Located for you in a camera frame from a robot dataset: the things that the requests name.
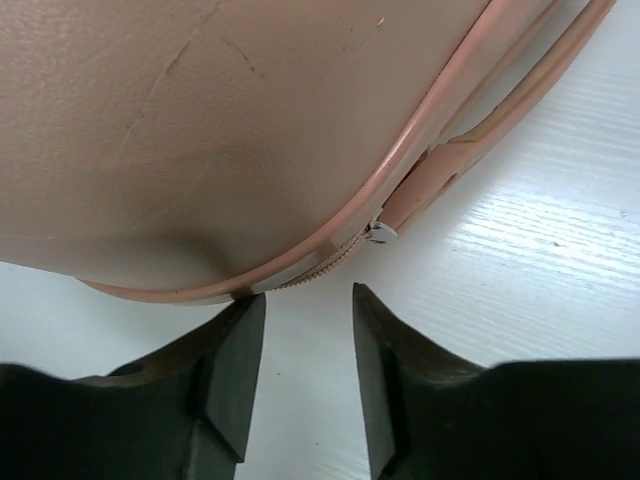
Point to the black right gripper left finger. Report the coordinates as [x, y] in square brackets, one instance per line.
[181, 412]

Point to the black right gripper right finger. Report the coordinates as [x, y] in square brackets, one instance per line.
[430, 414]

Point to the pink hard-shell suitcase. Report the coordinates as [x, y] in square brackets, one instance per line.
[189, 152]

